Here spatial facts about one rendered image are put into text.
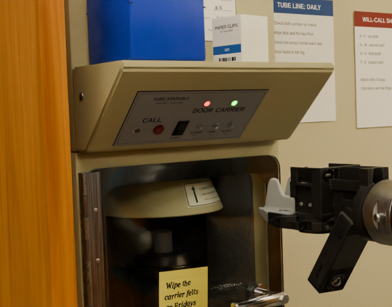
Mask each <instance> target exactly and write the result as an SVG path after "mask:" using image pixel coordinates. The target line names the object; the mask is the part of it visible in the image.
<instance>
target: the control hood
mask: <svg viewBox="0 0 392 307"><path fill-rule="evenodd" d="M333 71H334V65H332V63H303V62H210V61H162V60H119V61H114V62H107V63H99V64H95V65H87V66H80V67H75V69H74V70H73V88H74V115H75V130H76V150H78V151H79V153H92V152H110V151H119V150H137V149H155V148H165V147H183V146H200V145H210V144H228V143H246V142H256V141H274V140H283V139H288V138H290V137H291V135H292V134H293V132H294V131H295V129H296V127H297V126H298V125H299V123H300V122H301V120H302V118H303V117H304V116H305V114H306V112H307V111H308V109H309V108H310V106H311V105H312V103H313V102H314V100H315V99H316V97H317V96H318V94H319V93H320V91H321V90H322V88H323V87H324V85H325V84H326V82H327V81H328V79H329V77H330V76H331V75H332V73H333ZM267 89H269V90H268V92H267V94H266V96H265V97H264V99H263V100H262V102H261V104H260V105H259V107H258V109H257V111H256V112H255V114H254V115H253V117H252V119H251V120H250V122H249V124H248V126H247V127H246V129H245V130H244V132H243V134H242V135H241V137H240V138H232V139H213V140H202V141H183V142H173V143H153V144H134V145H123V146H113V143H114V142H115V139H116V137H117V135H118V133H119V130H120V128H121V126H122V124H123V122H124V120H125V118H126V115H127V113H128V111H129V109H130V106H131V105H132V102H133V101H134V98H135V96H136V94H137V91H183V90H267Z"/></svg>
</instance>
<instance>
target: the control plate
mask: <svg viewBox="0 0 392 307"><path fill-rule="evenodd" d="M268 90H269V89H267V90H183V91H137V94H136V96H135V98H134V101H133V102H132V105H131V106H130V109H129V111H128V113H127V115H126V118H125V120H124V122H123V124H122V126H121V128H120V130H119V133H118V135H117V137H116V139H115V142H114V143H113V146H123V145H134V144H153V143H173V142H183V141H202V140H213V139H232V138H240V137H241V135H242V134H243V132H244V130H245V129H246V127H247V126H248V124H249V122H250V120H251V119H252V117H253V115H254V114H255V112H256V111H257V109H258V107H259V105H260V104H261V102H262V100H263V99H264V97H265V96H266V94H267V92H268ZM234 100H238V103H237V104H236V105H235V106H231V105H230V103H231V102H232V101H234ZM205 101H210V102H211V104H210V105H209V106H208V107H204V106H203V103H204V102H205ZM179 121H189V123H188V125H187V128H186V129H185V131H184V133H183V135H174V136H172V133H173V131H174V129H175V128H176V125H177V123H178V122H179ZM216 122H217V123H218V124H219V125H218V128H217V129H215V128H213V127H212V125H213V124H214V123H216ZM230 122H233V123H234V124H233V128H230V127H228V126H227V125H228V123H230ZM200 123H202V124H203V126H202V127H203V129H202V130H200V129H197V128H196V127H197V125H198V124H200ZM158 125H163V126H164V128H165V129H164V131H163V132H162V133H161V134H159V135H155V134H154V132H153V129H154V128H155V127H156V126H158ZM136 127H140V128H141V130H140V132H138V133H133V132H132V131H133V129H134V128H136Z"/></svg>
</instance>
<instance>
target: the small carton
mask: <svg viewBox="0 0 392 307"><path fill-rule="evenodd" d="M212 35H213V61H214V62H269V57H268V19H267V16H255V15H242V14H240V15H232V16H225V17H221V18H214V19H212Z"/></svg>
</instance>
